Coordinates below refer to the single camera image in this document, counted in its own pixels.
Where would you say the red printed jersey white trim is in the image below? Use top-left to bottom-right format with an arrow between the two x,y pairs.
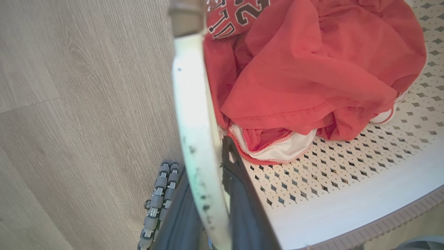
206,0 -> 409,166

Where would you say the grey roller robot wheel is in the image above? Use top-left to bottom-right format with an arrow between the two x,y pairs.
137,159 -> 185,250

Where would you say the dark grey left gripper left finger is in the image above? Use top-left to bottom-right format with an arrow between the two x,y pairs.
151,169 -> 210,250

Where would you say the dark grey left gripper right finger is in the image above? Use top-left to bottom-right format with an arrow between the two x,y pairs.
221,136 -> 282,250

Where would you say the white lattice plastic laundry basket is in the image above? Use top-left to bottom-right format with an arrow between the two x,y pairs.
168,0 -> 444,250

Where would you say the plain red shirt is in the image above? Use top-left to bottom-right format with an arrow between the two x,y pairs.
203,0 -> 428,142

